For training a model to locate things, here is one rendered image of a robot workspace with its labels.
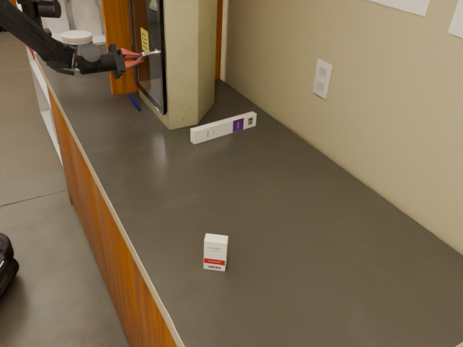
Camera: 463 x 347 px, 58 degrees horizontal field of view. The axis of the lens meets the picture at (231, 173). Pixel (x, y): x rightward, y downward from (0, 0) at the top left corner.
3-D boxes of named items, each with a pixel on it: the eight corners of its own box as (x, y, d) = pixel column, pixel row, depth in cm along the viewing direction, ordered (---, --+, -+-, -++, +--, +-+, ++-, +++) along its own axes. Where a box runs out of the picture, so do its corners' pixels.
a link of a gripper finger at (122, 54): (143, 45, 137) (114, 48, 133) (148, 67, 137) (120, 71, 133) (138, 51, 143) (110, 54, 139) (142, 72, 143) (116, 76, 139)
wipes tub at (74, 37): (91, 60, 203) (87, 28, 194) (98, 69, 193) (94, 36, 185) (63, 63, 197) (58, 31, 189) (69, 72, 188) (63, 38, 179)
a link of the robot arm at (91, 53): (58, 45, 131) (54, 71, 129) (59, 29, 120) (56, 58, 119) (98, 54, 136) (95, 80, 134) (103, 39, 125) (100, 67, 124)
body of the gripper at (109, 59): (117, 42, 133) (93, 44, 130) (125, 74, 134) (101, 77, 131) (113, 47, 139) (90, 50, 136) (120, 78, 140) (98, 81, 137)
